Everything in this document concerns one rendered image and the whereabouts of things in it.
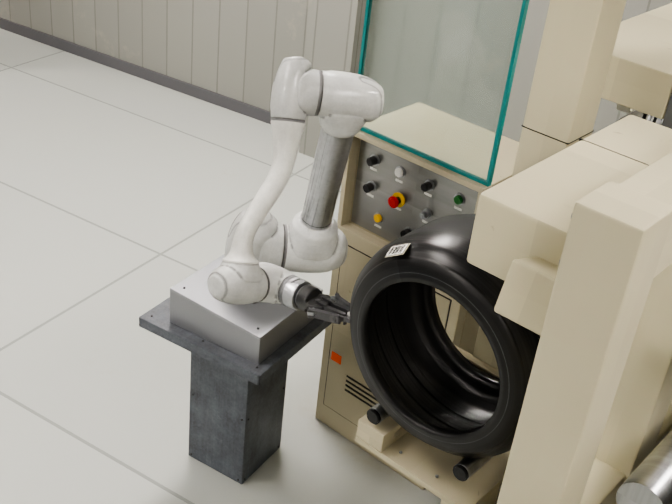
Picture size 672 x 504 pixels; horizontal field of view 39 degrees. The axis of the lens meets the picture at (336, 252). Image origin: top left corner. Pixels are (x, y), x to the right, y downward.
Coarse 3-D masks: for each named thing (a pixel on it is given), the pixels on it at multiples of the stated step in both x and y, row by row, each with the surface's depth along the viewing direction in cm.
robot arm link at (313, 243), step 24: (336, 72) 270; (336, 96) 266; (360, 96) 268; (336, 120) 271; (360, 120) 272; (336, 144) 280; (312, 168) 291; (336, 168) 286; (312, 192) 294; (336, 192) 295; (312, 216) 300; (288, 240) 307; (312, 240) 303; (336, 240) 309; (288, 264) 309; (312, 264) 310; (336, 264) 312
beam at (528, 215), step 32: (608, 128) 201; (640, 128) 203; (544, 160) 184; (576, 160) 185; (608, 160) 186; (640, 160) 188; (512, 192) 170; (544, 192) 171; (576, 192) 173; (480, 224) 171; (512, 224) 166; (544, 224) 162; (480, 256) 174; (512, 256) 169; (544, 256) 164
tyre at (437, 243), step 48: (432, 240) 219; (384, 288) 228; (432, 288) 257; (480, 288) 210; (384, 336) 255; (432, 336) 261; (528, 336) 208; (384, 384) 241; (432, 384) 258; (480, 384) 255; (432, 432) 233; (480, 432) 222
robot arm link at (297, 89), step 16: (288, 64) 266; (304, 64) 267; (288, 80) 265; (304, 80) 265; (320, 80) 266; (272, 96) 268; (288, 96) 265; (304, 96) 266; (320, 96) 266; (272, 112) 269; (288, 112) 266; (304, 112) 269
